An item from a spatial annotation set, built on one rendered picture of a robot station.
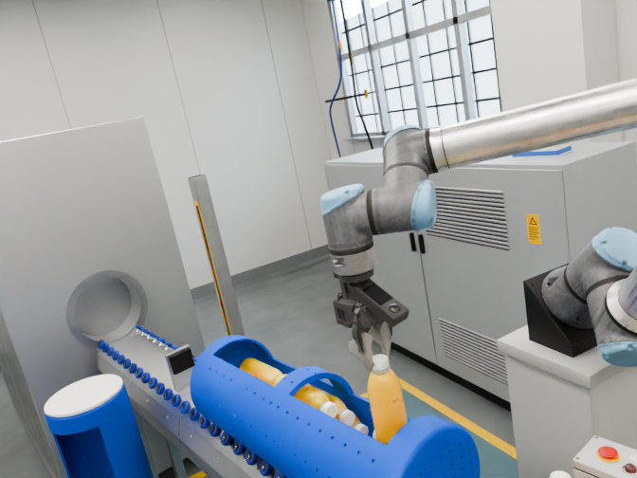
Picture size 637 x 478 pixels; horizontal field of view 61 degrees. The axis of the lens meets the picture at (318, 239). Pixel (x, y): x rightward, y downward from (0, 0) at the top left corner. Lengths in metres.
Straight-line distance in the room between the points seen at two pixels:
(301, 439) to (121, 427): 1.03
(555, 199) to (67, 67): 4.76
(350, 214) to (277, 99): 5.53
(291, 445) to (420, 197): 0.67
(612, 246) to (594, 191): 1.21
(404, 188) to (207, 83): 5.33
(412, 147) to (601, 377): 0.85
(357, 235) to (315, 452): 0.51
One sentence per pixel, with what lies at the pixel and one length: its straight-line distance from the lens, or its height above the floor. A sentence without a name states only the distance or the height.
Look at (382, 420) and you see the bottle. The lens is 1.19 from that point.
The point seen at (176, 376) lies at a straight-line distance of 2.24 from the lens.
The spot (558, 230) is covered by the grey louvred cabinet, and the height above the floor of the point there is 1.16.
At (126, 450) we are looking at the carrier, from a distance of 2.25.
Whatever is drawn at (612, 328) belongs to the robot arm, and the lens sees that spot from 1.44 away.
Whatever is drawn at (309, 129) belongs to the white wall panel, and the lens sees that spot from 6.67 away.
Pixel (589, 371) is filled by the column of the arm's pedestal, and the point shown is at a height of 1.10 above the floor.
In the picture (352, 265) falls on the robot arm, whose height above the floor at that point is 1.59.
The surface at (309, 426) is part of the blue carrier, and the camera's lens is 1.31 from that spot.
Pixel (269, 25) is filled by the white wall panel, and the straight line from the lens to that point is 6.62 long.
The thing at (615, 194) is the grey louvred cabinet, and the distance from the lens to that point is 2.84.
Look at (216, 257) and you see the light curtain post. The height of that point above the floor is 1.35.
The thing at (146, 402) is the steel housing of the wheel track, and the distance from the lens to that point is 2.40.
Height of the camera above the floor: 1.90
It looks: 14 degrees down
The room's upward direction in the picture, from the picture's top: 11 degrees counter-clockwise
